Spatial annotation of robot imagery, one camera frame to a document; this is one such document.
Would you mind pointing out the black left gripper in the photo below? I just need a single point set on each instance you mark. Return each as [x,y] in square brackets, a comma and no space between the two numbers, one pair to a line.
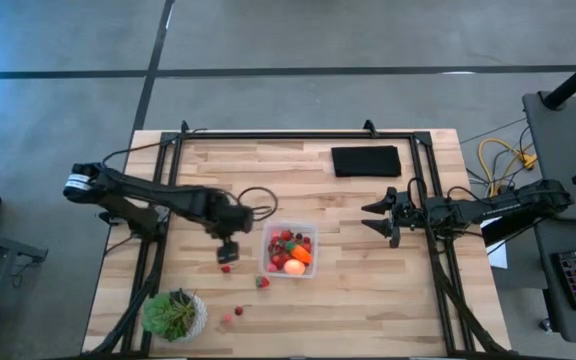
[230,217]

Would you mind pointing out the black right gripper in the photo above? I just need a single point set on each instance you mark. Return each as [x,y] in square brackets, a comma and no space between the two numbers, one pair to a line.
[410,212]

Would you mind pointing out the clear plastic tupperware container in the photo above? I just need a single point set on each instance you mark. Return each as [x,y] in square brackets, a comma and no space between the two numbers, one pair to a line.
[266,226]

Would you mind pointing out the red toy strawberry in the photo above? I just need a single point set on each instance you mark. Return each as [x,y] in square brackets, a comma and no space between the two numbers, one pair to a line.
[274,247]
[307,247]
[263,283]
[276,260]
[286,235]

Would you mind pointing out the small pink toy fruit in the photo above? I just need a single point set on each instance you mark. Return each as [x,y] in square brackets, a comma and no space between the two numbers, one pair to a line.
[227,318]
[271,268]

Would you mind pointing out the orange toy carrot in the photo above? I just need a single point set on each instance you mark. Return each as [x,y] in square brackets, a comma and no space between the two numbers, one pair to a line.
[302,254]

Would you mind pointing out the pale orange toy peach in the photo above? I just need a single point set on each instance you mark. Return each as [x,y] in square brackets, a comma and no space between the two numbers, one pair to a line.
[294,266]

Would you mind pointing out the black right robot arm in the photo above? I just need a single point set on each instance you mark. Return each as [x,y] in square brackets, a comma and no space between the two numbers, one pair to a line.
[508,205]

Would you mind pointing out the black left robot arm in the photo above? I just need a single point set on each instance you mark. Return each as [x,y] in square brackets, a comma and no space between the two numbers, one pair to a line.
[158,195]

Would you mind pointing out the black folded cloth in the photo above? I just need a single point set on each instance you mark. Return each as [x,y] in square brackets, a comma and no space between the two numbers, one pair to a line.
[365,161]

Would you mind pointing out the green succulent in white pot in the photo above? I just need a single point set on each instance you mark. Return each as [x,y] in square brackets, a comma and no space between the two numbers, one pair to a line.
[168,315]

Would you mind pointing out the black desk crossbar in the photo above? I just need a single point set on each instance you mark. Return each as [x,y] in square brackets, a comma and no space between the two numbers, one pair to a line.
[503,232]

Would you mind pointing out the white paper sheet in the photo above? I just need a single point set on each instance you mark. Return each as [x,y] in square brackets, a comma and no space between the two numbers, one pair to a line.
[499,257]

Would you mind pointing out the dark grey side desk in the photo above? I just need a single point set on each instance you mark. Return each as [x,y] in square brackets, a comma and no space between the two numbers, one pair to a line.
[550,300]
[563,150]

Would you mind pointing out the black caster wheel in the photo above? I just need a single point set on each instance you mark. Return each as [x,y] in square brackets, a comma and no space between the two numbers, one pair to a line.
[546,325]

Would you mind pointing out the black round pole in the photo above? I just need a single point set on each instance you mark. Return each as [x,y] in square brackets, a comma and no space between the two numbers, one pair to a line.
[573,80]

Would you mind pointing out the black metal table frame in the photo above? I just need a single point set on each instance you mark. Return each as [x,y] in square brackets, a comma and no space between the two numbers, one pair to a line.
[293,135]

